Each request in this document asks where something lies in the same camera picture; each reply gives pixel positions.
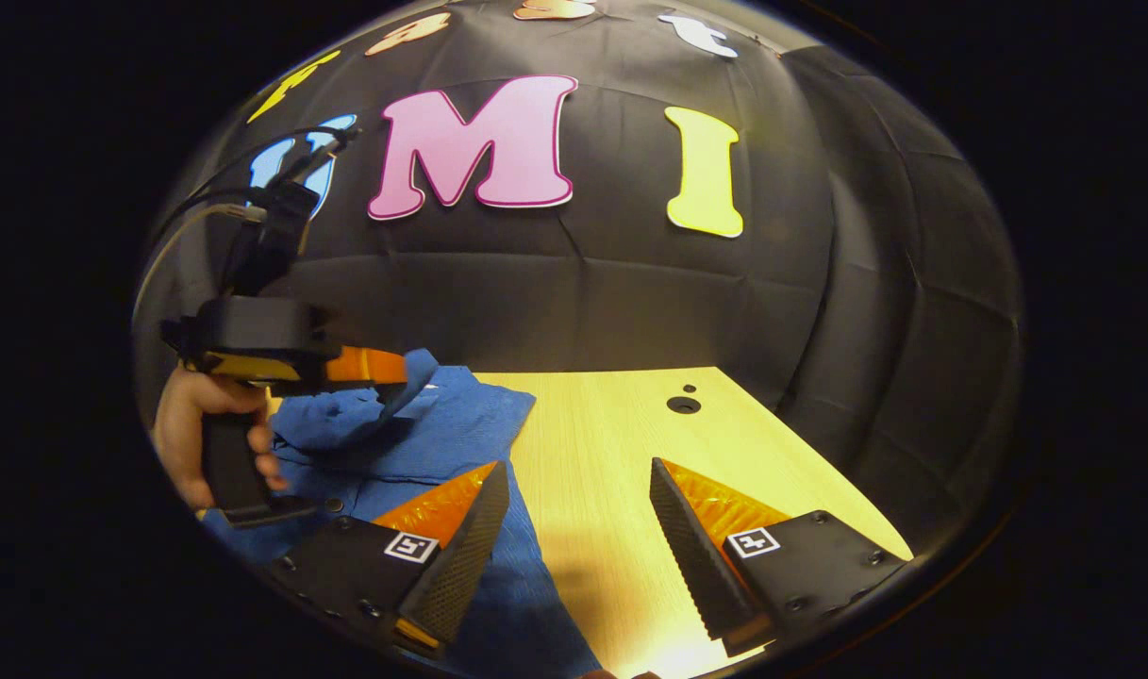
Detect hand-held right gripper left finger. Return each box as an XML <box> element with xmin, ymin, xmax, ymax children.
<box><xmin>270</xmin><ymin>460</ymin><xmax>512</xmax><ymax>658</ymax></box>

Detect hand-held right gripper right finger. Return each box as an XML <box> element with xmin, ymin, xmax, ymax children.
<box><xmin>649</xmin><ymin>457</ymin><xmax>914</xmax><ymax>658</ymax></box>

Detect blue button shirt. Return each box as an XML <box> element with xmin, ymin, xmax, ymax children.
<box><xmin>201</xmin><ymin>349</ymin><xmax>603</xmax><ymax>678</ymax></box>

